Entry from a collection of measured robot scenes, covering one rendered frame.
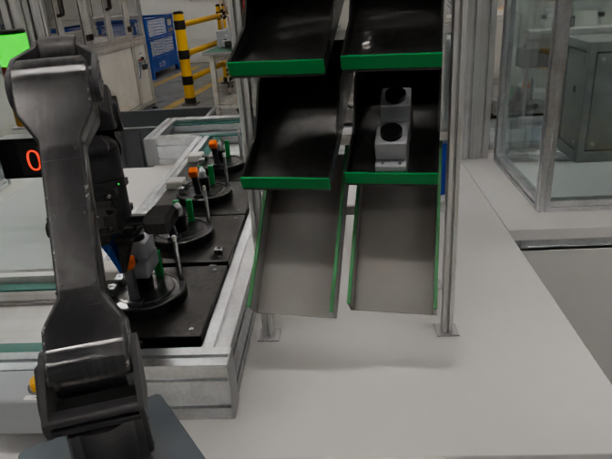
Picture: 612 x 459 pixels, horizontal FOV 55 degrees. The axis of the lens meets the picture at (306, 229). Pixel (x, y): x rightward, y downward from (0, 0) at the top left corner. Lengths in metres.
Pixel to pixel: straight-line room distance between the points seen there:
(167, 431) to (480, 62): 1.63
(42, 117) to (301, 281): 0.48
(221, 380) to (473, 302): 0.54
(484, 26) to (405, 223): 1.14
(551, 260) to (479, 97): 0.67
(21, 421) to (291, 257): 0.45
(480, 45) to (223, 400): 1.44
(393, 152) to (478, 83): 1.22
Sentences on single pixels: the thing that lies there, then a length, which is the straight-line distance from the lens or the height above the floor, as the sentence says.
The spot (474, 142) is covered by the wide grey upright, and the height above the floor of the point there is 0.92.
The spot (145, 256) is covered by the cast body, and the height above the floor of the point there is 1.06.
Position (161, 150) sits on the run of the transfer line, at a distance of 2.21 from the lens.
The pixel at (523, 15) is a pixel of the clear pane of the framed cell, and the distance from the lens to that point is 1.83.
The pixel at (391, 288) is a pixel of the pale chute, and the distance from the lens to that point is 0.92.
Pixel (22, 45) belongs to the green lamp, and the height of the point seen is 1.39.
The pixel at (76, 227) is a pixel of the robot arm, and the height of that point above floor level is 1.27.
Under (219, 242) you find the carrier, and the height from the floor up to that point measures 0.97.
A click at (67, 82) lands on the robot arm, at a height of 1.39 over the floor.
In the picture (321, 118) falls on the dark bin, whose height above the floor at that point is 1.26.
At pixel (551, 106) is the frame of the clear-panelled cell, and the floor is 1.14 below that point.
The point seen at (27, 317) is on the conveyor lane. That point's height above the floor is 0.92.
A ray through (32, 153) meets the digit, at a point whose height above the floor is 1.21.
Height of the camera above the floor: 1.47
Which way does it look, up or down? 24 degrees down
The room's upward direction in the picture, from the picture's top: 4 degrees counter-clockwise
